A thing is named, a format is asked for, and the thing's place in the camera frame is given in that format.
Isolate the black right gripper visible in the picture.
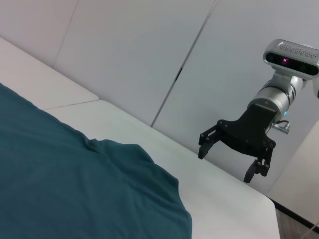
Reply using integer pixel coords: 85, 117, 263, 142
198, 103, 277, 184

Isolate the teal blue shirt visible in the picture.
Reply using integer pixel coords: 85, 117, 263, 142
0, 82, 193, 239

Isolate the silver cable connector plug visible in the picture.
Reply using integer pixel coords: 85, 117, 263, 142
272, 120, 292, 133

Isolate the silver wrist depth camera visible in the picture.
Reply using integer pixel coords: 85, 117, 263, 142
262, 38, 319, 81

